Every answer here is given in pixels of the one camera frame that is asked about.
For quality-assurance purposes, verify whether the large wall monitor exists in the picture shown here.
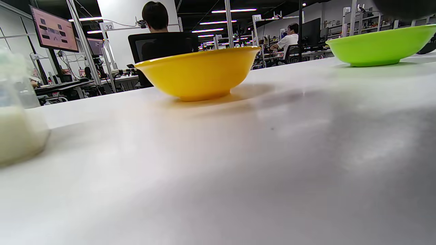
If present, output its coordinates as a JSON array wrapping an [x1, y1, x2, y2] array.
[[30, 5, 79, 53]]

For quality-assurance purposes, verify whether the dark desk monitor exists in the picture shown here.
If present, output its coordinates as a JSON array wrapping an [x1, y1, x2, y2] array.
[[301, 18, 321, 46]]

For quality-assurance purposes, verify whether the green plastic bowl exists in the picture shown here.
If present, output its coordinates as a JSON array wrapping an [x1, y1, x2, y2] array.
[[325, 24, 436, 67]]

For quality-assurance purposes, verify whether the aluminium frame post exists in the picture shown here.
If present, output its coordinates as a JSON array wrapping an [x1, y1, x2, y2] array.
[[225, 0, 235, 48]]

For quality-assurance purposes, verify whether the clear plastic sugar container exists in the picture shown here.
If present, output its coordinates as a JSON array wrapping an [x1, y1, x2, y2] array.
[[0, 48, 51, 167]]

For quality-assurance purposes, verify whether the small lit monitor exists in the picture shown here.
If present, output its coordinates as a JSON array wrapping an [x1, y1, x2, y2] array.
[[87, 37, 104, 56]]

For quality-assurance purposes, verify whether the yellow plastic bowl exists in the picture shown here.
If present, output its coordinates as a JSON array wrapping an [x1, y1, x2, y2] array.
[[135, 46, 261, 102]]

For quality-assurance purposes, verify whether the white sugar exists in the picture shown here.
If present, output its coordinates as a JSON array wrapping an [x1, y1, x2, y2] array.
[[0, 107, 50, 164]]

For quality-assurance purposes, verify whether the black mesh office chair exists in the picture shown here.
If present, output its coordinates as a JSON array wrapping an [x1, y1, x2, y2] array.
[[128, 32, 199, 88]]

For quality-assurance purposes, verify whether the person's left hand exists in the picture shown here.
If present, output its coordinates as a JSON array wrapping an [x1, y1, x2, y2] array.
[[373, 0, 436, 20]]

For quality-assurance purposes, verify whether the row of ceiling light strips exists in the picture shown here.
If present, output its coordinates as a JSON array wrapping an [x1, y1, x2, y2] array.
[[68, 7, 259, 45]]

